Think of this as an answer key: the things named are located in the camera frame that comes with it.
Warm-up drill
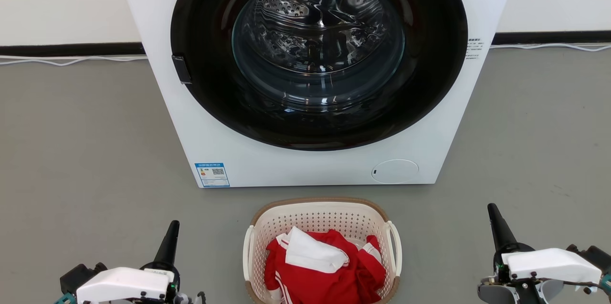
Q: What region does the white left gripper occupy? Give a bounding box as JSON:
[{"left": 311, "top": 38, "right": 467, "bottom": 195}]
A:
[{"left": 75, "top": 220, "right": 207, "bottom": 304}]

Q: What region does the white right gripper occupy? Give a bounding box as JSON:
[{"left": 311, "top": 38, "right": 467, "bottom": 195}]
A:
[{"left": 477, "top": 203, "right": 603, "bottom": 304}]

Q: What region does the white perforated laundry basket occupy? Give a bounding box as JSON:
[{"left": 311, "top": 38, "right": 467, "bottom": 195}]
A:
[{"left": 242, "top": 197, "right": 402, "bottom": 304}]

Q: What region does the blue energy label sticker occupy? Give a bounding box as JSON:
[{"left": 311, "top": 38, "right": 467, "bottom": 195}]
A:
[{"left": 195, "top": 163, "right": 231, "bottom": 188}]

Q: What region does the white front-load washing machine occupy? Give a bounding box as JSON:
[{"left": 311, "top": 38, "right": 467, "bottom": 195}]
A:
[{"left": 113, "top": 0, "right": 522, "bottom": 189}]

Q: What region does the round white filter cover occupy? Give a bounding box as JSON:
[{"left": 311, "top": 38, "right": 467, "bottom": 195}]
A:
[{"left": 371, "top": 159, "right": 420, "bottom": 184}]

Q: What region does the red garment with white stripes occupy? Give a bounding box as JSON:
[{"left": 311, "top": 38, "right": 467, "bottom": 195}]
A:
[{"left": 264, "top": 230, "right": 386, "bottom": 304}]

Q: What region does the small printed text sticker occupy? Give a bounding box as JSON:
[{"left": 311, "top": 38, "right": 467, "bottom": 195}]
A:
[{"left": 465, "top": 38, "right": 485, "bottom": 60}]

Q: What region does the black baseboard strip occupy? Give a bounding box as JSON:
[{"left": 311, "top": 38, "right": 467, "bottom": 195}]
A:
[
  {"left": 493, "top": 31, "right": 611, "bottom": 45},
  {"left": 0, "top": 42, "right": 145, "bottom": 57}
]

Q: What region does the round black washer door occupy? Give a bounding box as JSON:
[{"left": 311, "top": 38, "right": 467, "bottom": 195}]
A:
[{"left": 170, "top": 0, "right": 469, "bottom": 151}]

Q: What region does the glass door window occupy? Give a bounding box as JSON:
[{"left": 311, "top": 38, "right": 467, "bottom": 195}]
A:
[{"left": 232, "top": 0, "right": 406, "bottom": 106}]

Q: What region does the black door latch handle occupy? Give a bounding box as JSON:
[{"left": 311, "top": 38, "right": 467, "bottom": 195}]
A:
[{"left": 171, "top": 54, "right": 192, "bottom": 85}]

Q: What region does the white floor cable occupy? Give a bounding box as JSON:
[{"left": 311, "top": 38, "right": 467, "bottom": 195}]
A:
[
  {"left": 0, "top": 55, "right": 147, "bottom": 66},
  {"left": 491, "top": 43, "right": 611, "bottom": 52}
]

